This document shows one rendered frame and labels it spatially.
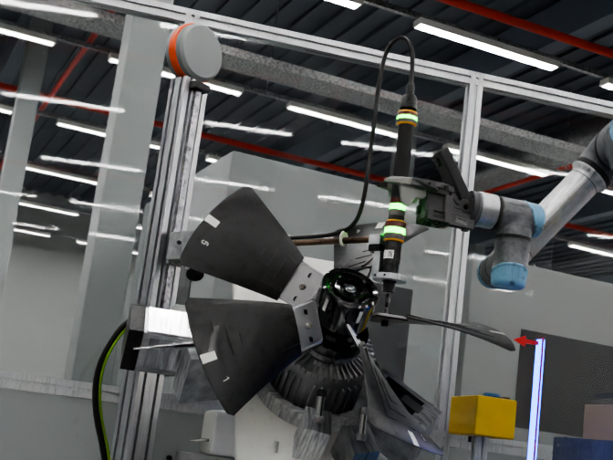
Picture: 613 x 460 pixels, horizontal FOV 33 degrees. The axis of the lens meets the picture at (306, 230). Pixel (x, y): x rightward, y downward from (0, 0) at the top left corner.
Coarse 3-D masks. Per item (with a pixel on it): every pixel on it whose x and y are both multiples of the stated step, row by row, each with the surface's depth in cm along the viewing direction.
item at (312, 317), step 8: (304, 304) 201; (312, 304) 203; (296, 312) 200; (312, 312) 203; (296, 320) 200; (304, 320) 201; (312, 320) 203; (304, 328) 201; (312, 328) 203; (320, 328) 204; (304, 336) 201; (312, 336) 203; (320, 336) 204; (304, 344) 201; (312, 344) 203
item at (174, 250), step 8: (176, 232) 254; (184, 232) 252; (192, 232) 250; (176, 240) 253; (184, 240) 251; (168, 248) 254; (176, 248) 252; (168, 256) 254; (176, 256) 252; (168, 264) 256; (176, 264) 257
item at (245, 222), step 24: (240, 192) 220; (216, 216) 217; (240, 216) 217; (264, 216) 216; (192, 240) 215; (216, 240) 215; (240, 240) 214; (264, 240) 214; (288, 240) 213; (192, 264) 213; (216, 264) 213; (240, 264) 213; (264, 264) 212; (288, 264) 211; (264, 288) 211
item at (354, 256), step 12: (372, 228) 234; (384, 228) 233; (408, 228) 230; (420, 228) 230; (408, 240) 224; (336, 252) 231; (348, 252) 228; (360, 252) 224; (336, 264) 226; (348, 264) 222; (360, 264) 219
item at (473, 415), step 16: (464, 400) 242; (480, 400) 235; (496, 400) 236; (512, 400) 237; (464, 416) 240; (480, 416) 235; (496, 416) 236; (512, 416) 236; (464, 432) 239; (480, 432) 234; (496, 432) 235; (512, 432) 236
